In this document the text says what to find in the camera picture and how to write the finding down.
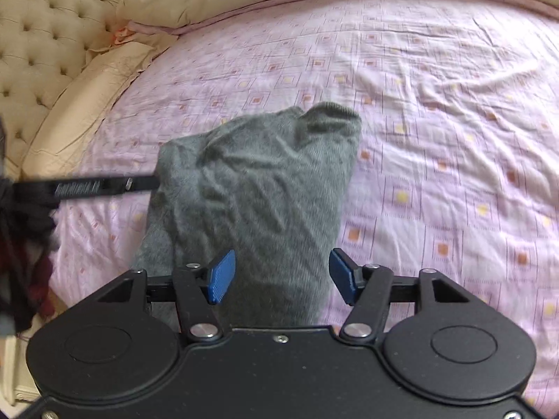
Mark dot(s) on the person's left hand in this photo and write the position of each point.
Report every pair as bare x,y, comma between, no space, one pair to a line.
26,214

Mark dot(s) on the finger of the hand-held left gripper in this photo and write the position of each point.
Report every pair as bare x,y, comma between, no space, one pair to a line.
137,183

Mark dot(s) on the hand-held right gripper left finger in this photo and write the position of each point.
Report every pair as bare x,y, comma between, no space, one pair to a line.
222,277

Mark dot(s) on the cream pillow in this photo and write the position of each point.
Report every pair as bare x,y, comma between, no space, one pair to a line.
87,104

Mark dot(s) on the grey knit sweater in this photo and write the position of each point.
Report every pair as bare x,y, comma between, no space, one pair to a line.
262,192

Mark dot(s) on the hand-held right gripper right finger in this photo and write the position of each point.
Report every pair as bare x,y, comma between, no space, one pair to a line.
343,277

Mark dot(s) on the person's left forearm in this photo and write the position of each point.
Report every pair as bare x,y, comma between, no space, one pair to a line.
22,279

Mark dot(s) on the pink patterned bed sheet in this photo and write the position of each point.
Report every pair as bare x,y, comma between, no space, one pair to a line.
436,96

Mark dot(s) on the small orange cloth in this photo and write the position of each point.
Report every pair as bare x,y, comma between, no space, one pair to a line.
121,35

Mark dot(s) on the cream tufted headboard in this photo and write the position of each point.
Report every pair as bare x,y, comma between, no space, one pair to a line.
43,30

